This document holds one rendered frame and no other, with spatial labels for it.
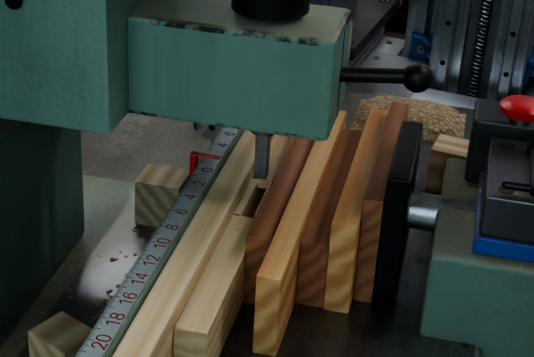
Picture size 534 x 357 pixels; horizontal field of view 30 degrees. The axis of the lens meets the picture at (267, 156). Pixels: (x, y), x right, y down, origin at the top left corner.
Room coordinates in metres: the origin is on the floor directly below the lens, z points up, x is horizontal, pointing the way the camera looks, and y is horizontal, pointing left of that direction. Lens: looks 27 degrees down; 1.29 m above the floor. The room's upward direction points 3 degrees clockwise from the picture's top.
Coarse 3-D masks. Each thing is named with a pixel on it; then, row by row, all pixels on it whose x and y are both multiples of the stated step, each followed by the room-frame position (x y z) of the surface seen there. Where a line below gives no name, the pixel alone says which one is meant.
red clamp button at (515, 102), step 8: (512, 96) 0.61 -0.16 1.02; (520, 96) 0.61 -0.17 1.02; (528, 96) 0.62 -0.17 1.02; (504, 104) 0.60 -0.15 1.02; (512, 104) 0.60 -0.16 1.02; (520, 104) 0.60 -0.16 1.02; (528, 104) 0.60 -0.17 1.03; (504, 112) 0.60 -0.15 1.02; (512, 112) 0.59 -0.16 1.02; (520, 112) 0.59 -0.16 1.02; (528, 112) 0.59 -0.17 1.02; (520, 120) 0.60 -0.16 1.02; (528, 120) 0.60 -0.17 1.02
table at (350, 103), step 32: (352, 96) 0.88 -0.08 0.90; (416, 256) 0.60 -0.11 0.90; (416, 288) 0.56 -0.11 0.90; (288, 320) 0.52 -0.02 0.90; (320, 320) 0.52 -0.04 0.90; (352, 320) 0.52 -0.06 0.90; (384, 320) 0.52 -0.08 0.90; (416, 320) 0.53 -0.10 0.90; (224, 352) 0.48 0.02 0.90; (288, 352) 0.49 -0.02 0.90; (320, 352) 0.49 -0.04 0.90; (352, 352) 0.49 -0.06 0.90; (384, 352) 0.49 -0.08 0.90; (416, 352) 0.49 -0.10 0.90; (448, 352) 0.50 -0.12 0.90; (480, 352) 0.50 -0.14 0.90
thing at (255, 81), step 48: (192, 0) 0.64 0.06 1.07; (144, 48) 0.60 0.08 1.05; (192, 48) 0.59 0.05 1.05; (240, 48) 0.59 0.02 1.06; (288, 48) 0.58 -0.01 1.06; (336, 48) 0.58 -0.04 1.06; (144, 96) 0.60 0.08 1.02; (192, 96) 0.59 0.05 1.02; (240, 96) 0.59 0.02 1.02; (288, 96) 0.58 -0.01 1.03; (336, 96) 0.60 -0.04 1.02
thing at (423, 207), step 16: (400, 128) 0.62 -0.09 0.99; (416, 128) 0.62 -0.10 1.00; (400, 144) 0.59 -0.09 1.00; (416, 144) 0.59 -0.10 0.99; (400, 160) 0.57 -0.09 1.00; (416, 160) 0.59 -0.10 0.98; (400, 176) 0.55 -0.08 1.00; (400, 192) 0.54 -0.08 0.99; (416, 192) 0.59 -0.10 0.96; (384, 208) 0.54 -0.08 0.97; (400, 208) 0.54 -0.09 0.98; (416, 208) 0.57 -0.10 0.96; (432, 208) 0.57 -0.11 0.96; (464, 208) 0.57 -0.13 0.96; (384, 224) 0.54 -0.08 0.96; (400, 224) 0.54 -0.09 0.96; (416, 224) 0.57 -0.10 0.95; (432, 224) 0.57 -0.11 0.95; (384, 240) 0.54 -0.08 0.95; (400, 240) 0.54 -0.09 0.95; (384, 256) 0.54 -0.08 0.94; (400, 256) 0.54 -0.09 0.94; (384, 272) 0.54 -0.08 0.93; (384, 288) 0.54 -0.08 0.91
